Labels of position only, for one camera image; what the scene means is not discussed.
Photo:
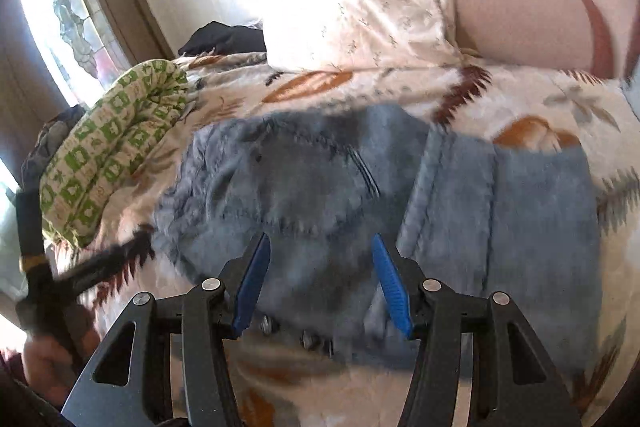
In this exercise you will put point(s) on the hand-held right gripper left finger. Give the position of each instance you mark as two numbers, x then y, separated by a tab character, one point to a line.
250	287

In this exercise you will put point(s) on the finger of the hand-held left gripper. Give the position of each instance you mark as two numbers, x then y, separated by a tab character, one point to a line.
110	264

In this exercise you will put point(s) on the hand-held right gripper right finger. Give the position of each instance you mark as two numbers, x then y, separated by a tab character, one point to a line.
392	287

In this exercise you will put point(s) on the blue denim pants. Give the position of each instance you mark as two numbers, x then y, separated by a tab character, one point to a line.
310	187

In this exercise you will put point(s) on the person's left hand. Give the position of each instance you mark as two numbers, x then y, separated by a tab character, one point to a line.
50	367

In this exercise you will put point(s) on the grey blue cloth pile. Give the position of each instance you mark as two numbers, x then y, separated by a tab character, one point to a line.
55	134

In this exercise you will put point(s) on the green patterned cloth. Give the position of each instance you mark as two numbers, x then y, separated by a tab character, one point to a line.
110	147

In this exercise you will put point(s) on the stained glass window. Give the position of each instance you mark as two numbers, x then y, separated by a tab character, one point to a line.
70	17

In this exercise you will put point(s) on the leaf print blanket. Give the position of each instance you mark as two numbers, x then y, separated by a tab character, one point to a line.
500	92

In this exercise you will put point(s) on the dark cloth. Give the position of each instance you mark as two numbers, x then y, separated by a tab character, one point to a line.
225	38

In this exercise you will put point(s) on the white patterned pillow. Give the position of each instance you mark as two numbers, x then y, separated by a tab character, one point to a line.
360	17

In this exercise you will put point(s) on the pink bolster armrest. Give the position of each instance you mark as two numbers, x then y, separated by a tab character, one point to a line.
520	17

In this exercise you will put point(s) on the light blue pillow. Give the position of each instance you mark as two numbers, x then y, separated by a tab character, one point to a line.
632	88

